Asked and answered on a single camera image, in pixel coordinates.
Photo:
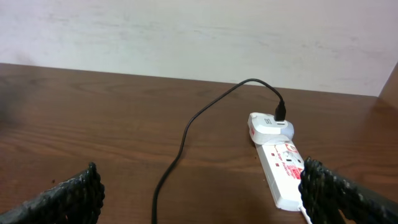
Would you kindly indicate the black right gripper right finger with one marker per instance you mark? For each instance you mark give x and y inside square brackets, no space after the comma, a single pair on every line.
[330,198]

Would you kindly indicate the white power strip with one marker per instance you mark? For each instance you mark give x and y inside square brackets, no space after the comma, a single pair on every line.
[282,165]

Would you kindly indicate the white USB wall charger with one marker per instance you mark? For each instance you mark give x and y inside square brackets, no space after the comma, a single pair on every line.
[265,130]

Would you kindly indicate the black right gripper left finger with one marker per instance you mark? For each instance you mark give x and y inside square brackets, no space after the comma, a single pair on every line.
[76,200]

